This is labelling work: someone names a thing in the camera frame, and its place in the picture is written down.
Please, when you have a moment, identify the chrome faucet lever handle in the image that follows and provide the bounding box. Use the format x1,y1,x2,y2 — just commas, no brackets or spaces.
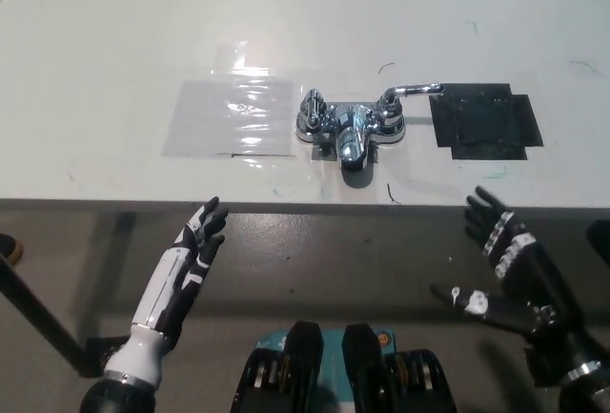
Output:
376,81,443,127
298,88,328,129

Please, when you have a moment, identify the black floor foot plate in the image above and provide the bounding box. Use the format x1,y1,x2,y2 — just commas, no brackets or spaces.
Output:
523,345,568,388
84,335,132,379

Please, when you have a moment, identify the black shoe with tan sole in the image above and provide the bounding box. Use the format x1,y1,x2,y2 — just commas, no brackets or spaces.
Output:
0,232,25,265

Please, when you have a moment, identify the dark object at floor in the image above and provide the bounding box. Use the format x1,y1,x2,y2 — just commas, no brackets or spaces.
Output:
586,219,610,266

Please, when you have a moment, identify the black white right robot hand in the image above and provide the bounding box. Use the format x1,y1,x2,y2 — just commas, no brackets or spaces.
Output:
430,185,602,381

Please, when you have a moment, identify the black metal frame bar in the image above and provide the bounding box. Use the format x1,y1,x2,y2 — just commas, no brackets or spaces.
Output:
0,255,90,376

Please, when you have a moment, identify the chrome faucet body with spout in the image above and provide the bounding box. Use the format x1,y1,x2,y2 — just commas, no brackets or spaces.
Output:
294,100,409,175

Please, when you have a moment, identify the black tape square patch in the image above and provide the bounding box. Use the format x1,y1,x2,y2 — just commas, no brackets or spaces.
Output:
428,81,544,161

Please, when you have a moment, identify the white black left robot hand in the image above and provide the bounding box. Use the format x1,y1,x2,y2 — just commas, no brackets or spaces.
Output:
129,196,230,352

